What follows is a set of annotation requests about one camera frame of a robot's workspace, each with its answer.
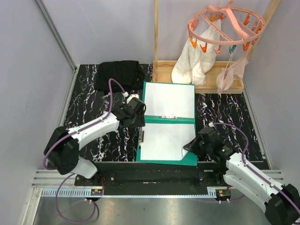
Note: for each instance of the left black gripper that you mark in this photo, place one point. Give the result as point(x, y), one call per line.
point(140, 123)

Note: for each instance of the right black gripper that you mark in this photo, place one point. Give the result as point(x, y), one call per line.
point(191, 146)

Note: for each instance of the white paper sheet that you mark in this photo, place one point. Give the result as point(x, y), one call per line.
point(169, 99)
point(163, 143)

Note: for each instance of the green file folder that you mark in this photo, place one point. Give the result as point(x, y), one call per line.
point(158, 120)

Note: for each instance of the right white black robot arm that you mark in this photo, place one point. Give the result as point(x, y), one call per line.
point(280, 203)

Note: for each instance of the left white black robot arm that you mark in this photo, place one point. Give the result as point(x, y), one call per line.
point(62, 150)

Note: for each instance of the metal folder binding clasp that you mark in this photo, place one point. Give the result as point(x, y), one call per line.
point(168, 116)

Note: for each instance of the black folded cloth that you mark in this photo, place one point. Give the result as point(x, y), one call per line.
point(128, 73)

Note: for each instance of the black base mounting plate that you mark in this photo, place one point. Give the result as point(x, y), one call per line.
point(147, 179)

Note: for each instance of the pink hanging mesh cloth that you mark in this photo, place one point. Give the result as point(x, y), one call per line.
point(232, 72)

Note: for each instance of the white hanging towel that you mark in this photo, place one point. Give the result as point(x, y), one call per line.
point(193, 63)

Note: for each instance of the pink round clip hanger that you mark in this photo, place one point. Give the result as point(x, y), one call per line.
point(227, 25)

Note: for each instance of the wooden rack frame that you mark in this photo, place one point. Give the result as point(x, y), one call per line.
point(238, 86)

